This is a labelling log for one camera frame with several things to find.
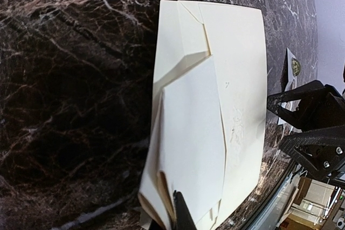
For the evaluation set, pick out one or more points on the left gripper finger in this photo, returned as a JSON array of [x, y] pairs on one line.
[[183, 219]]

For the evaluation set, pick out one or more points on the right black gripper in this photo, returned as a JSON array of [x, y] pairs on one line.
[[318, 110]]

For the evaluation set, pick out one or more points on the beige lined letter sheet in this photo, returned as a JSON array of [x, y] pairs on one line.
[[187, 148]]

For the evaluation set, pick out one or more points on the cream paper envelope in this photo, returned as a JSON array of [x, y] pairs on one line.
[[190, 32]]

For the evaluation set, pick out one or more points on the white sticker sheet with seals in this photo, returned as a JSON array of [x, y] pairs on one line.
[[291, 69]]

